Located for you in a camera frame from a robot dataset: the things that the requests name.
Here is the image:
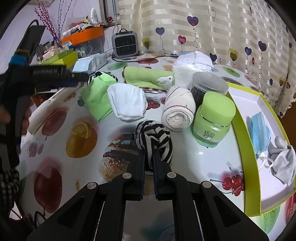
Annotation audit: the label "black white striped sock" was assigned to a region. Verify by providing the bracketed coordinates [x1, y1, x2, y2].
[133, 120, 173, 172]

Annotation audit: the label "blue wet wipes pack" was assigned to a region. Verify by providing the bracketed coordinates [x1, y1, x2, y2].
[72, 54, 107, 75]

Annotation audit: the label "blue face mask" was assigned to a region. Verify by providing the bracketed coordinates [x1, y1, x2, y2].
[247, 111, 273, 171]

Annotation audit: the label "grey work glove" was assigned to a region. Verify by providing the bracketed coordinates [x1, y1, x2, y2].
[268, 136, 295, 186]

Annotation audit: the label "purple decorative twigs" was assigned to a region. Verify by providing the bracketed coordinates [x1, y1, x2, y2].
[34, 1, 73, 48]

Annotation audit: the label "green towel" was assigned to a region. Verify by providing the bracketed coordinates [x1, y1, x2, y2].
[122, 66, 174, 91]

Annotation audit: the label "green lidded jar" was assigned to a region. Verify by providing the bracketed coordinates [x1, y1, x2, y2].
[193, 91, 236, 148]

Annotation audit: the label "white curved plastic piece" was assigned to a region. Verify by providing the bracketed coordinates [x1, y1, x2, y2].
[28, 85, 80, 135]

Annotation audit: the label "grey small heater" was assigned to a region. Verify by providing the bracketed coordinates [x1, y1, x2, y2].
[111, 29, 139, 59]

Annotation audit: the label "white tissue pack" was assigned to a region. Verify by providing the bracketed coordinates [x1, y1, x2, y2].
[171, 51, 213, 89]

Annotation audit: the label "clear lidded container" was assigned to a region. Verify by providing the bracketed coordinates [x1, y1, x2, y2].
[190, 72, 229, 108]

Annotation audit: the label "orange storage box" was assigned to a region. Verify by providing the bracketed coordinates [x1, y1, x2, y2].
[61, 26, 104, 46]

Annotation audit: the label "person's left hand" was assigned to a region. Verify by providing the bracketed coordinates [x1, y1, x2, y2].
[0, 99, 35, 136]

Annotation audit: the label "green cardboard box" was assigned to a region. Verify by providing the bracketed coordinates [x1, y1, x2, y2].
[39, 49, 78, 68]

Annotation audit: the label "plaid sleeve forearm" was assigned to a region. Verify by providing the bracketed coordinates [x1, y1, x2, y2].
[1, 169, 20, 210]

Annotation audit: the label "light green cloth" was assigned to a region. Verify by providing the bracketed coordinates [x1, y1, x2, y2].
[81, 72, 117, 121]

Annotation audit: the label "heart patterned curtain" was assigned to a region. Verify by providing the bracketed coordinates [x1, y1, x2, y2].
[118, 0, 295, 117]

